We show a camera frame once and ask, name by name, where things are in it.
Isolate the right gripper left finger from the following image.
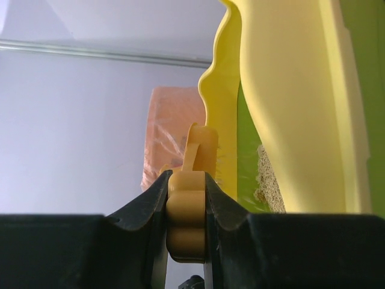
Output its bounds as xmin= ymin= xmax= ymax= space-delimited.
xmin=108 ymin=170 xmax=172 ymax=288

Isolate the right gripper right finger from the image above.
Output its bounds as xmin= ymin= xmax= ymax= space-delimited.
xmin=204 ymin=173 xmax=265 ymax=288

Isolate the orange litter scoop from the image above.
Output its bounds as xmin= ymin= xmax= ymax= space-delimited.
xmin=159 ymin=123 xmax=218 ymax=264

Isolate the bin with pink bag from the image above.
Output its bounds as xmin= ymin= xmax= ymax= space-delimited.
xmin=141 ymin=87 xmax=206 ymax=191

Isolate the yellow green litter box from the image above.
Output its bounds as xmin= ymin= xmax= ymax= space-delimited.
xmin=199 ymin=1 xmax=384 ymax=216

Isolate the cat litter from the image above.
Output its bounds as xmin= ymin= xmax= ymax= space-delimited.
xmin=254 ymin=144 xmax=286 ymax=213

